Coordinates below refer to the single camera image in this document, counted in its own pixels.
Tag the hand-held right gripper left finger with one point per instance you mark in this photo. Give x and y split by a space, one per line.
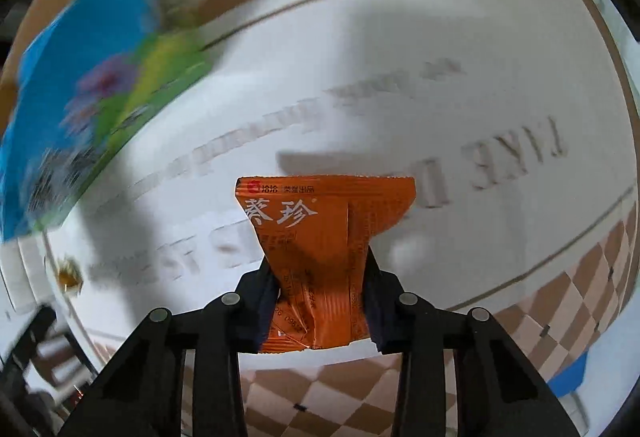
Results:
265 312

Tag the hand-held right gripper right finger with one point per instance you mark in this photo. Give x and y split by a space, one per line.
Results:
375 317

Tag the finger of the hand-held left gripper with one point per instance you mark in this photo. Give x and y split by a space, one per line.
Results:
32 337

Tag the orange snack packet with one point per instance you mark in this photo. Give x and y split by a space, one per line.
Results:
320 242

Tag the clear packet with brown egg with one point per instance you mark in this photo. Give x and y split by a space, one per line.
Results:
68 274

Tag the checkered printed tablecloth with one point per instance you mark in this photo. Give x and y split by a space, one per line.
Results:
400 117

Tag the blue plastic item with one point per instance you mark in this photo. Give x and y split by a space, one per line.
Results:
570 374

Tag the blue and green milk carton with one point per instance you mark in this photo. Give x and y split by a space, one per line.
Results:
75 82

